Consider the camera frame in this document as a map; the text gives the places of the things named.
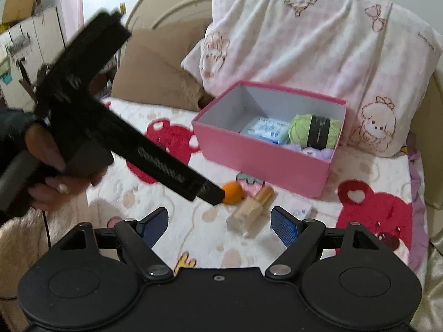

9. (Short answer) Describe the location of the foundation bottle gold cap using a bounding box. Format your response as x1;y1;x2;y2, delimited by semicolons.
226;184;274;236

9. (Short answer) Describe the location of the orange makeup sponge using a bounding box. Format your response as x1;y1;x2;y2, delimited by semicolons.
221;181;244;205

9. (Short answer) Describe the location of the purple plush toy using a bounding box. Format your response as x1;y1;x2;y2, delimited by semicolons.
283;144;334;161

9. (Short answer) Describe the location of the green yarn ball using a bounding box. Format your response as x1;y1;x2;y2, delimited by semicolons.
288;114;342;150

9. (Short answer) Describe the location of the blue wet wipes pack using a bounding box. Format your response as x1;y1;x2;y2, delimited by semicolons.
240;117;289;146

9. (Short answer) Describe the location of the small white tissue pack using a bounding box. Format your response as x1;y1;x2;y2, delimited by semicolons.
285;197;312;220

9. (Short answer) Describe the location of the person's left hand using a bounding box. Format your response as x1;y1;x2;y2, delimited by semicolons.
25;124;107;212

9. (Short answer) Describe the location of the bear print bed blanket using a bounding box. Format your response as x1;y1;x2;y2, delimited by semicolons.
44;96;430;284

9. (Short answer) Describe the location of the brown pillow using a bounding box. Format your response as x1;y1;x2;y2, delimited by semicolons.
111;19;213;112

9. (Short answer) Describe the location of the pink cardboard box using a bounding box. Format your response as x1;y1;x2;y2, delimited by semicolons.
192;81;347;198

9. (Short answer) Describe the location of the white cabinet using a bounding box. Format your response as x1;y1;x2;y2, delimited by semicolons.
1;7;65;110

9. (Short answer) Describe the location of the cardboard box on cabinet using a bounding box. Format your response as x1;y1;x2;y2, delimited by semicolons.
1;0;41;24

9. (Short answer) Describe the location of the beige curtain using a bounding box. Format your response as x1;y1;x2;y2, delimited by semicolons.
411;231;443;332

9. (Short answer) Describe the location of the beige bed headboard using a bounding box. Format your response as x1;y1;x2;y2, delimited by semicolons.
126;0;442;208

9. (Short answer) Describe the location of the pink cartoon pillow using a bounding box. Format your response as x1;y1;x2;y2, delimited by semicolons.
181;0;442;157

